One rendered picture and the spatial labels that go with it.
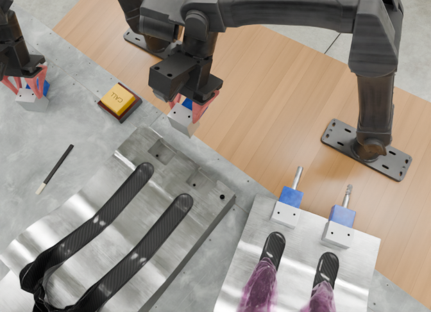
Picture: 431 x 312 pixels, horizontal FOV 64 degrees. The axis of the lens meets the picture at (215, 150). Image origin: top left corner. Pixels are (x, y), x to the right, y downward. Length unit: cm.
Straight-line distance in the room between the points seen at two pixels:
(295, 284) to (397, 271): 24
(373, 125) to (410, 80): 136
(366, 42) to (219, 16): 20
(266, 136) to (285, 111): 8
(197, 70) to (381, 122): 35
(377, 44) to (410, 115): 49
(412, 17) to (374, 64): 180
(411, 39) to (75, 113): 179
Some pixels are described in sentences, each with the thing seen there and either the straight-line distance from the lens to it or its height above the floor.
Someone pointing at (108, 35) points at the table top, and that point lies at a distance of 107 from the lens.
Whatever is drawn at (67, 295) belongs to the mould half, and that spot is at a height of 93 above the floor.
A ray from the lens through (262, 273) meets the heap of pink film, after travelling 69.
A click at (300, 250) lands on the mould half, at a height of 86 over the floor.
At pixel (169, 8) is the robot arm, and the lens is 59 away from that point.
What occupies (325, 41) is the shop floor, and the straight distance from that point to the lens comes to 207.
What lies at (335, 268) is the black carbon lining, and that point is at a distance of 75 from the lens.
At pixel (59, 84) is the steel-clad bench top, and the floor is 80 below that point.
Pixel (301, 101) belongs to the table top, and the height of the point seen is 80.
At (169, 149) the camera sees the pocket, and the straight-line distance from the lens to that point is 78.
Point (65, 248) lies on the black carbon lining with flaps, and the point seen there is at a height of 92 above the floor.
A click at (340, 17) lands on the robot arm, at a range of 49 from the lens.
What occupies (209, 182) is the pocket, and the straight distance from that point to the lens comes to 74.
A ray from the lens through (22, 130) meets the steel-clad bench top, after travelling 100.
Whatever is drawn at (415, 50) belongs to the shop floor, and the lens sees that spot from 219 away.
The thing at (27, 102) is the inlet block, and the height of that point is 85.
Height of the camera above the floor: 157
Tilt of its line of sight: 69 degrees down
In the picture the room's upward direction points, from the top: 7 degrees counter-clockwise
